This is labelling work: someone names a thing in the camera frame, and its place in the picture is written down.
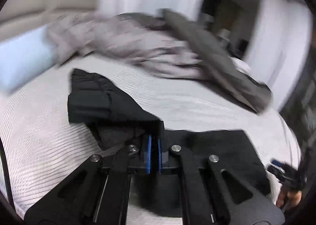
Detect black pants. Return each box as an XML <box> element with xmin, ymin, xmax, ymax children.
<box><xmin>68</xmin><ymin>68</ymin><xmax>271</xmax><ymax>217</ymax></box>

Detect person's right hand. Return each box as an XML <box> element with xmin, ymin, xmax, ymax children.
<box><xmin>276</xmin><ymin>186</ymin><xmax>302</xmax><ymax>210</ymax></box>

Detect grey crumpled duvet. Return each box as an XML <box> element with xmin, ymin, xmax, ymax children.
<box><xmin>46</xmin><ymin>9</ymin><xmax>273</xmax><ymax>113</ymax></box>

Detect white honeycomb pattern mattress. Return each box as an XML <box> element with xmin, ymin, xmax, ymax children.
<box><xmin>1</xmin><ymin>55</ymin><xmax>300</xmax><ymax>218</ymax></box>

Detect light blue pillow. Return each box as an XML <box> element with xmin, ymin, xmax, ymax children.
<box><xmin>1</xmin><ymin>25</ymin><xmax>57</xmax><ymax>94</ymax></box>

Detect white wardrobe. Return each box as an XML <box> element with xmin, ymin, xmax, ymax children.
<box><xmin>99</xmin><ymin>0</ymin><xmax>313</xmax><ymax>110</ymax></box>

